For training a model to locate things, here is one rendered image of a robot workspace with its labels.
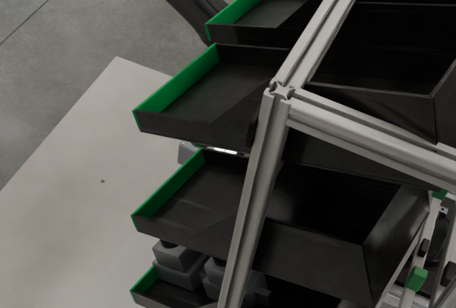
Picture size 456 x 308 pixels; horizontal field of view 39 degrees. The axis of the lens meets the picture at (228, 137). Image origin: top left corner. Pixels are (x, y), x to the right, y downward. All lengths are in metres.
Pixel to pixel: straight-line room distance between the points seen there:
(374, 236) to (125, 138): 1.00
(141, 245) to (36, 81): 1.69
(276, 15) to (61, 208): 0.77
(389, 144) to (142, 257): 0.92
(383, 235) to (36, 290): 0.82
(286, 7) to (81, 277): 0.72
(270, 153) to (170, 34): 2.69
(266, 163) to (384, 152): 0.09
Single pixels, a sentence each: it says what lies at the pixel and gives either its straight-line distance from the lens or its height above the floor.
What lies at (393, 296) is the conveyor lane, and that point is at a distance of 1.21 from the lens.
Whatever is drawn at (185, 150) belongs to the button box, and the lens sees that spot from 1.34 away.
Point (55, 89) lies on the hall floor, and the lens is 2.85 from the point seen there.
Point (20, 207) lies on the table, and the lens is 1.37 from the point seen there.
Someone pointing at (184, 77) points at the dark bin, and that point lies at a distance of 0.64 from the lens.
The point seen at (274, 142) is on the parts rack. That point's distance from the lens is 0.45.
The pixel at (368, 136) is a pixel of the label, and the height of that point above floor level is 1.66.
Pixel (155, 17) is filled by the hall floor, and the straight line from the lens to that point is 3.24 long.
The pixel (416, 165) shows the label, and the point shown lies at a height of 1.65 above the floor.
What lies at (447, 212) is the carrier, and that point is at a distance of 1.31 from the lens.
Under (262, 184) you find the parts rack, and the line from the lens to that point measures 0.49.
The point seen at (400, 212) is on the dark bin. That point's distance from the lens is 0.59.
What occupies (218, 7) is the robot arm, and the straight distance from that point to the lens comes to 1.03.
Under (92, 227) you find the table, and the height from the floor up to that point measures 0.86.
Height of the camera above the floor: 1.95
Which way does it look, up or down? 47 degrees down
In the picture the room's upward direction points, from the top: 10 degrees clockwise
